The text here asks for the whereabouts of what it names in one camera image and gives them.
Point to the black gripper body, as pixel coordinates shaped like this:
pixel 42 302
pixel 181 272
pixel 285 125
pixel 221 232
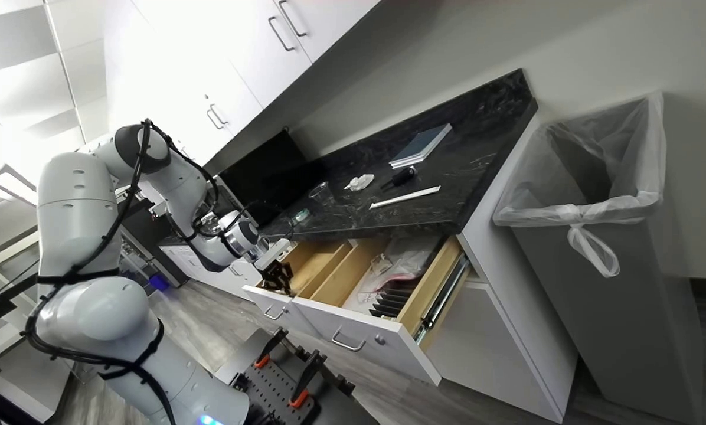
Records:
pixel 277 277

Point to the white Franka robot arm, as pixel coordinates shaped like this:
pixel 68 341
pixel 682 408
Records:
pixel 76 204

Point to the empty wooden drawer white front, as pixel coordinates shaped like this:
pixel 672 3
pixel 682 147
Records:
pixel 318 262

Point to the white straw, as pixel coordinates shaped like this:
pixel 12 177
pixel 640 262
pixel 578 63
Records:
pixel 405 197

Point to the wooden drawer with cutlery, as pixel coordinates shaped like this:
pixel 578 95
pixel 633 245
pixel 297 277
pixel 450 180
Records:
pixel 431 284

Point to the black clamp orange tip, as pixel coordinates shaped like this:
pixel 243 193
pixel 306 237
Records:
pixel 271 353
pixel 306 383

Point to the black plastic knives pack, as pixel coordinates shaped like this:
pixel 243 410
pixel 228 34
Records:
pixel 390 297

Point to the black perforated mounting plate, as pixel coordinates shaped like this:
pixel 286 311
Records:
pixel 277 391

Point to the clear plastic cutlery bag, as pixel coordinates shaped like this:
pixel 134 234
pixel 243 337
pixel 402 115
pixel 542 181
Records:
pixel 396 260

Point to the silver round lock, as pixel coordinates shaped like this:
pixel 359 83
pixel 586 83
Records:
pixel 378 341

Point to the crumpled white paper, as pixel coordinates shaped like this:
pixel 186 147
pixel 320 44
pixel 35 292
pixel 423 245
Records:
pixel 357 181

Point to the blue book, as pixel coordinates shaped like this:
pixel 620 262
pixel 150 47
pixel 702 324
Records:
pixel 422 144

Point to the white base cabinet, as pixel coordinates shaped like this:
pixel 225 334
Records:
pixel 495 337

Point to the ceiling light panel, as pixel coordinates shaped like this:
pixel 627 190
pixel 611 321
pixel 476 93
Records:
pixel 5 184

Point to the clear plastic bin liner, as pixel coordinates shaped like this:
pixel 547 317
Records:
pixel 596 243

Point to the grey trash bin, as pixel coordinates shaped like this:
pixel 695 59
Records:
pixel 627 331

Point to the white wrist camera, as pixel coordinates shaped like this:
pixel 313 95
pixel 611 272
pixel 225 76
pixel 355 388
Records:
pixel 272 250

